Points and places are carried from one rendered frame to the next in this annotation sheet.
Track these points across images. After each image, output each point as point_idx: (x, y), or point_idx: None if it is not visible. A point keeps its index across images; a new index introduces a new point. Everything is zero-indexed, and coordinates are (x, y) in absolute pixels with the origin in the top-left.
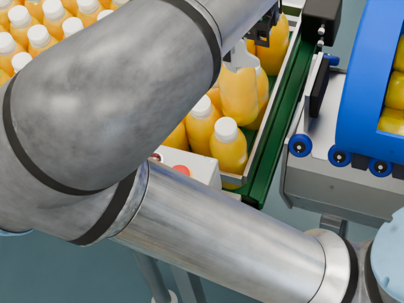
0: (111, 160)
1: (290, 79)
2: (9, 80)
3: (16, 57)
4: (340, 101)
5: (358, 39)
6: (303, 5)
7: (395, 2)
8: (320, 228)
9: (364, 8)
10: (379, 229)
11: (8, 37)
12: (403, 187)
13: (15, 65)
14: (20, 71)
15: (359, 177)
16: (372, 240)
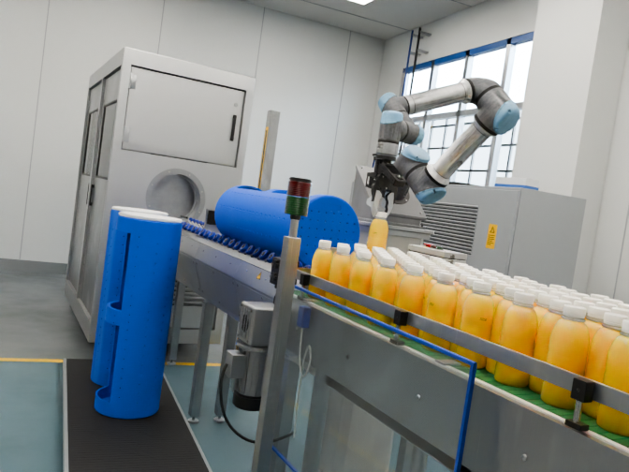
0: None
1: None
2: (499, 88)
3: (468, 266)
4: (357, 219)
5: (342, 199)
6: (258, 302)
7: (315, 195)
8: (428, 169)
9: (327, 197)
10: (420, 158)
11: (466, 267)
12: None
13: (471, 266)
14: (496, 85)
15: None
16: (418, 168)
